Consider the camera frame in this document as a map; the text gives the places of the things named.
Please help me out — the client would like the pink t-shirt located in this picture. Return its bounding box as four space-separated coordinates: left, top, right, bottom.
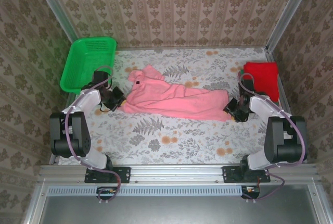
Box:
122 64 232 123

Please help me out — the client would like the red folded t-shirt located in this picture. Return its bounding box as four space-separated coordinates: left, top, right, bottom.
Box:
243 61 280 104

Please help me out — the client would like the green plastic basket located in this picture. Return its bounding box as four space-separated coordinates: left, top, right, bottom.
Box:
59 36 118 95

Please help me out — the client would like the floral table cover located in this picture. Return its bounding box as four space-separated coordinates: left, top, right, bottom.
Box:
58 47 300 166

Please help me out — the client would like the grey metal panel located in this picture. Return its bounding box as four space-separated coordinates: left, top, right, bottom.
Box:
24 183 331 224

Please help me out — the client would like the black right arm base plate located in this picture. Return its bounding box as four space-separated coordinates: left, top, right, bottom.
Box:
222 166 271 184

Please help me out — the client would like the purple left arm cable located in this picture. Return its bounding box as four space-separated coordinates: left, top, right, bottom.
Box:
65 65 122 205

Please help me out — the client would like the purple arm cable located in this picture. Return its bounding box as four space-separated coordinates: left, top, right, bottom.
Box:
65 65 122 205
238 73 306 204

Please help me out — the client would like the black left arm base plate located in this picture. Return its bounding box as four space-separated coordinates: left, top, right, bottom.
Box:
84 166 131 184

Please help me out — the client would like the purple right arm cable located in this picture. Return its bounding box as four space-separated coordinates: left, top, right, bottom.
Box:
238 73 306 204

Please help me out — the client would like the black cable connector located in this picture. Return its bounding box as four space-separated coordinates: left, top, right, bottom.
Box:
241 185 261 200
96 186 117 200

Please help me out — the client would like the aluminium mounting rail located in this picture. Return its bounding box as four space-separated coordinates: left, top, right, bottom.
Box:
39 165 318 184

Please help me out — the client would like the grey slotted cable duct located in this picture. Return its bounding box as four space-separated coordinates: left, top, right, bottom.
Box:
48 185 241 196

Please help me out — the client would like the aluminium frame post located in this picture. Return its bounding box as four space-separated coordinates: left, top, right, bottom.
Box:
29 0 79 44
265 0 317 52

